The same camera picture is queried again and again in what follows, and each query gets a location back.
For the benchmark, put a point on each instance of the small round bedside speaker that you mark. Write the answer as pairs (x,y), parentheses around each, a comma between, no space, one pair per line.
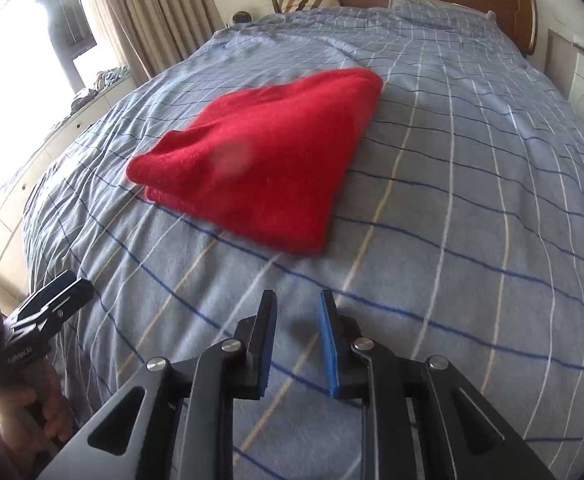
(241,17)

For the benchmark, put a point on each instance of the red knit sweater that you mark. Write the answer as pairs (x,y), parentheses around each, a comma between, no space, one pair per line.
(265,163)

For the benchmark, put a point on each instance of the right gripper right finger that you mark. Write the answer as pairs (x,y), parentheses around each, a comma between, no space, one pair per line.
(420,420)

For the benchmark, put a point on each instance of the white desk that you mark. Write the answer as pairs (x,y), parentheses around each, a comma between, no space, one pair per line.
(565,68)

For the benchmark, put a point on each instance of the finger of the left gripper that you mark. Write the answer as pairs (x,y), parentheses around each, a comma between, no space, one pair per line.
(39,299)
(52,317)

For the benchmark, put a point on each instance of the person's left hand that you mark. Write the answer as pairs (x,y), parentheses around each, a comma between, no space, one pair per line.
(58,423)

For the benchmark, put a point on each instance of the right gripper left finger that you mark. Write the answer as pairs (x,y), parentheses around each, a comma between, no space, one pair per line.
(182,409)

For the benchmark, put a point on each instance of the window with dark frame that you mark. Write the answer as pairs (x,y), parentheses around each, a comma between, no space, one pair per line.
(70,36)

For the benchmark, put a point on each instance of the beige curtain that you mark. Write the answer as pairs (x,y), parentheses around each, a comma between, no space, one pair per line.
(157,34)

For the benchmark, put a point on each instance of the clutter on window sill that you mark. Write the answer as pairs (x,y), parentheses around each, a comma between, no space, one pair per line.
(103,81)

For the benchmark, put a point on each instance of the blue plaid duvet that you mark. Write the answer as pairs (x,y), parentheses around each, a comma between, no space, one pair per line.
(459,230)

